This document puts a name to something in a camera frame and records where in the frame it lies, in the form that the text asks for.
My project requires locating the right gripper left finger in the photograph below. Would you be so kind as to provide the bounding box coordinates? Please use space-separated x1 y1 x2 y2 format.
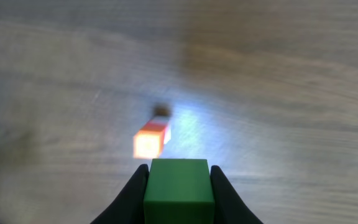
90 164 150 224

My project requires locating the orange cube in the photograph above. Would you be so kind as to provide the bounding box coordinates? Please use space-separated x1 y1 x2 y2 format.
132 123 167 160

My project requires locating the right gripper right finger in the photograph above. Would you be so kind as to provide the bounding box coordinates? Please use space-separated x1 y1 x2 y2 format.
209 165 264 224

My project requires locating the green cube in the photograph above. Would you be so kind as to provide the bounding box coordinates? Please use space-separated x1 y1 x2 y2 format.
143 158 216 224

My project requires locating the red cube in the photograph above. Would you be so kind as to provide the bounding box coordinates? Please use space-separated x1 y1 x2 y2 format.
149 119 172 129

